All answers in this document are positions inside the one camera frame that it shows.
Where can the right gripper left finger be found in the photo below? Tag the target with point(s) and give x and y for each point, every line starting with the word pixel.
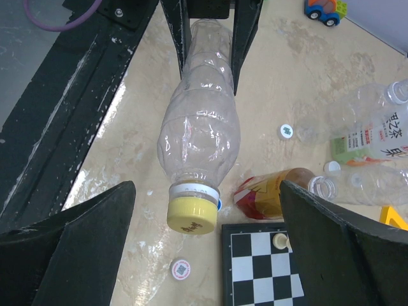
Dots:
pixel 71 258

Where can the orange blue toy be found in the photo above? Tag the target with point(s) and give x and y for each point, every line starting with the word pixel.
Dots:
pixel 329 12

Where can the labelled clear water bottle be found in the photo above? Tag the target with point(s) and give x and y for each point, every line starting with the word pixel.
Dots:
pixel 382 139

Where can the small clear bottle front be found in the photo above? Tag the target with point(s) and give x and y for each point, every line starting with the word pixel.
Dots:
pixel 368 104

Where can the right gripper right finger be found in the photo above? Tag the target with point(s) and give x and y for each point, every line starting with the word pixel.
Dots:
pixel 343 258

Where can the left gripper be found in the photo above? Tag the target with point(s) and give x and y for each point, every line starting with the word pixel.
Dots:
pixel 245 26

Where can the yellow triangular toy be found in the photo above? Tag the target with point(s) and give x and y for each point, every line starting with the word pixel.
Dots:
pixel 390 216

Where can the white green logo cap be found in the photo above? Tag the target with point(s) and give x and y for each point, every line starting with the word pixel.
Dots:
pixel 285 132

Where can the cream chess piece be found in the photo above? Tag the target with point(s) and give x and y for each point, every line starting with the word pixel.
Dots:
pixel 280 241

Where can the clear bottle yellow cap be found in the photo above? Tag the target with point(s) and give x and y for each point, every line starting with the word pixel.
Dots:
pixel 200 134

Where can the black base frame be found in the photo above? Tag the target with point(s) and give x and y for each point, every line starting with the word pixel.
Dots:
pixel 48 134

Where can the black white chessboard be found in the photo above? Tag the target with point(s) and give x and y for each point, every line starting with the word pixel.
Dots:
pixel 254 271

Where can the clear bottle near board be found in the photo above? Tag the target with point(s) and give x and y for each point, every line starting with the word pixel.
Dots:
pixel 373 185

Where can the brown tea bottle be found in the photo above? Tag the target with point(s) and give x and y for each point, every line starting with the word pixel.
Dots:
pixel 259 197

